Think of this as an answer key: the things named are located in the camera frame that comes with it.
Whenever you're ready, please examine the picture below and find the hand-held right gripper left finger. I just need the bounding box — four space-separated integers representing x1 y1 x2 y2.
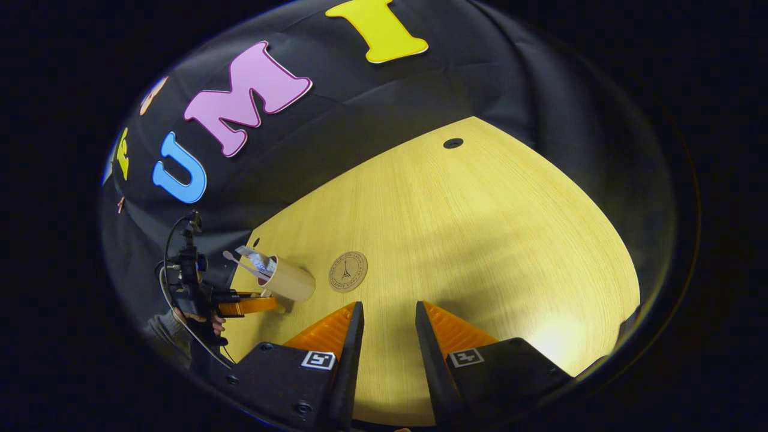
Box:
225 301 365 432

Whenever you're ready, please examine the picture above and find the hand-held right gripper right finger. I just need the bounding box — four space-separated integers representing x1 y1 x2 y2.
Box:
414 300 575 428

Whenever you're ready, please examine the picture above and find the white toothbrush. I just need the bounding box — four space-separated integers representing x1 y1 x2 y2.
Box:
223 250 268 282

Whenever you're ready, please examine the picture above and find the white toothpaste tube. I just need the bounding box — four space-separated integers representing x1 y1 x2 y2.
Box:
235 245 277 277

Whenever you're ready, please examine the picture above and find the beige cup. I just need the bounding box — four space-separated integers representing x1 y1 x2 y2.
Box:
257 255 316 302

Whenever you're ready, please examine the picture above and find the round wooden coaster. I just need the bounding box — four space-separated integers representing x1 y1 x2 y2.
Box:
328 251 368 293

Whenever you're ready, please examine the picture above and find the wooden desktop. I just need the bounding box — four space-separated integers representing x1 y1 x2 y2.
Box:
223 116 641 428

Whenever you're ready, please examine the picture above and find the white cable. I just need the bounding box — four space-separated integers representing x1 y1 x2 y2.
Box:
158 269 233 368

